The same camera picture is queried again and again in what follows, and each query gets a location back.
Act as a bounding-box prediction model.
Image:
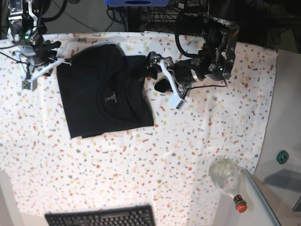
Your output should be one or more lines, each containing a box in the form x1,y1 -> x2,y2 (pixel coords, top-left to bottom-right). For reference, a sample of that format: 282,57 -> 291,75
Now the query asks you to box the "terrazzo pattern tablecloth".
0,40 -> 278,226

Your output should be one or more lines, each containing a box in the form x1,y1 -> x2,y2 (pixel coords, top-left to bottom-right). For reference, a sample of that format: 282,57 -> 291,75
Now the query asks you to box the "grey laptop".
237,169 -> 301,226

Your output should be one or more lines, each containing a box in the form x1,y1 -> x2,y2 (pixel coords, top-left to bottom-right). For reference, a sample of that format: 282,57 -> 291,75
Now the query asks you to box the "black computer keyboard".
44,205 -> 156,226

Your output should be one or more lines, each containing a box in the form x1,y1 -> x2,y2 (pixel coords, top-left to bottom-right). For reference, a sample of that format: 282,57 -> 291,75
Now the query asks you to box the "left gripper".
145,51 -> 205,93

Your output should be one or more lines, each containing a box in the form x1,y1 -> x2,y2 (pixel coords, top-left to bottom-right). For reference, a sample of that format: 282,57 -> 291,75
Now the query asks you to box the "black t-shirt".
57,44 -> 154,138

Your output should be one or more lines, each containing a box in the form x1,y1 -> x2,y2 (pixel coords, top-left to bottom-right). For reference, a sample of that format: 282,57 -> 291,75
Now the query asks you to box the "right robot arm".
0,0 -> 68,80

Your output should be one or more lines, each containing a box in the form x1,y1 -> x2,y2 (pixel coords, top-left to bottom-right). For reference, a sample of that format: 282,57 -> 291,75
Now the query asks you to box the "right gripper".
20,40 -> 62,76

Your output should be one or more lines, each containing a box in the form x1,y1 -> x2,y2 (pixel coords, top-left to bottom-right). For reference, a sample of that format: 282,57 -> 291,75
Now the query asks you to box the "green tape roll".
276,150 -> 289,164

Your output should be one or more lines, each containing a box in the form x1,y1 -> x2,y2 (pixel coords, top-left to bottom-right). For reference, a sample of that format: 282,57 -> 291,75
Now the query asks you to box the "clear plastic bottle orange cap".
209,156 -> 247,213

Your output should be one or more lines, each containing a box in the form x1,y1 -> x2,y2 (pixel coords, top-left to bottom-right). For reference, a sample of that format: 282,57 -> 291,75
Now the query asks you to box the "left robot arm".
147,0 -> 239,95

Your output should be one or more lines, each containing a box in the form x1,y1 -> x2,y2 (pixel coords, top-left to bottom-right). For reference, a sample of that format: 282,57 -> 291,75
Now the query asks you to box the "blue box with oval hole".
104,0 -> 177,7

